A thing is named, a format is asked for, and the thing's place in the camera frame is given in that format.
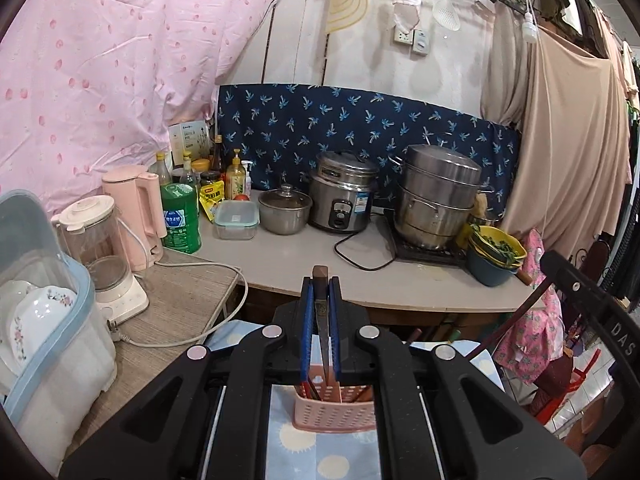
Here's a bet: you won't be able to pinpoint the dark sauce bottle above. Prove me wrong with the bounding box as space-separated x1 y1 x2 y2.
210 135 226 174

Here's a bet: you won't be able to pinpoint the white blender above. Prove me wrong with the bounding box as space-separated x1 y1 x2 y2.
51 195 151 322

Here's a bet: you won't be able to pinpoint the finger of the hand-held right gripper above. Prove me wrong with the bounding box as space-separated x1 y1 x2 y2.
539 250 608 313

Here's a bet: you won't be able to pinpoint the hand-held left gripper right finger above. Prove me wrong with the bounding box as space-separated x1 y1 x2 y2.
327 275 587 480

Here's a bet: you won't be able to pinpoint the floral white bowl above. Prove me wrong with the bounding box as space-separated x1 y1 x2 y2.
0 280 79 377

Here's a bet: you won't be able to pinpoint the pink electric kettle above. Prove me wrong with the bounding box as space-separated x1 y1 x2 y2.
101 169 169 274

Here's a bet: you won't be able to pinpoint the yellow bowl with greens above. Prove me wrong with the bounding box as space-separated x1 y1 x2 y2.
469 223 528 267

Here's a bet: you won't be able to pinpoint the white carton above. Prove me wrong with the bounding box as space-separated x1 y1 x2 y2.
167 120 212 172

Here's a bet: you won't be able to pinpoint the white slotted ladle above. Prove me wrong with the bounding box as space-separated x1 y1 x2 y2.
432 0 462 31

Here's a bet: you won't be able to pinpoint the pink dotted curtain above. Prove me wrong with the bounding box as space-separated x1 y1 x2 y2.
0 0 287 213

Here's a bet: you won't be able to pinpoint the white power cable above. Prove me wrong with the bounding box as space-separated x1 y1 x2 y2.
106 259 250 349

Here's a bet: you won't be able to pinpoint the pink pineapple print garment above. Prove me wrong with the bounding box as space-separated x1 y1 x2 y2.
492 229 567 392

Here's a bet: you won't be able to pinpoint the small steel pot with lid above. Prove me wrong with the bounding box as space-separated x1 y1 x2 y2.
257 184 314 236

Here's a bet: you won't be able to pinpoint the green detergent bottle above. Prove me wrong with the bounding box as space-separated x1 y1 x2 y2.
160 182 203 255

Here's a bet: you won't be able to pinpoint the blue bowl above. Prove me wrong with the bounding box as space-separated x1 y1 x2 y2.
466 255 519 289

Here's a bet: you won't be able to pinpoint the red plastic stool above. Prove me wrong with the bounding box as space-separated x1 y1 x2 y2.
529 349 602 427

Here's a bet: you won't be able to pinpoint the steel steamer pot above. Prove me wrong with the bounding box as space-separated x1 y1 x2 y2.
387 143 495 252

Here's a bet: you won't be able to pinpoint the steel rice cooker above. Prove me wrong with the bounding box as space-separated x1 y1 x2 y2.
306 148 382 234

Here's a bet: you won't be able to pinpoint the hanging clothes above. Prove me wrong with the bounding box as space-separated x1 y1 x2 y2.
535 0 640 311

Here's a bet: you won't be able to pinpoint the dark wooden chair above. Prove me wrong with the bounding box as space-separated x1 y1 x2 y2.
570 237 628 306

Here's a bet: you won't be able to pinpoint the blue dotted tablecloth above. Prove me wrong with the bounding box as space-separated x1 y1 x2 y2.
204 319 502 480

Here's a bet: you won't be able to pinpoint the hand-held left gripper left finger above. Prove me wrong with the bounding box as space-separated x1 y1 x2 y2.
59 275 317 480

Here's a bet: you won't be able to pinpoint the navy leaf print cloth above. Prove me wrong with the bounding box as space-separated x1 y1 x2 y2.
216 83 522 217

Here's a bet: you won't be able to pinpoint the black power cord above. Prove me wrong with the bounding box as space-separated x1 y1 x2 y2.
333 231 397 272

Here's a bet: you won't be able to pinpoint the black induction cooktop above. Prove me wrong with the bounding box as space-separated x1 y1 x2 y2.
382 214 474 267

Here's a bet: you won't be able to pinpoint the yellow seasoning packet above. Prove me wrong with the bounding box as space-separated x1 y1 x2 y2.
198 187 224 224

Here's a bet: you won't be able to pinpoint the glass food container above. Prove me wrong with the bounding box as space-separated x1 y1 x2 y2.
212 200 260 241

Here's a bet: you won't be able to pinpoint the white light bulb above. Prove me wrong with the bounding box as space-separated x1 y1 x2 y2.
521 0 539 44

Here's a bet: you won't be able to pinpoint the clear bottle with yellow cap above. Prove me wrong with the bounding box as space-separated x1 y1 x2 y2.
154 152 174 187

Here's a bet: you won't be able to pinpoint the brown handled knife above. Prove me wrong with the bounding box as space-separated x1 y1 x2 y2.
311 265 334 382

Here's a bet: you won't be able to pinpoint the pink plastic utensil basket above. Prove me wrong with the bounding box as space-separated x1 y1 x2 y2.
292 367 379 432

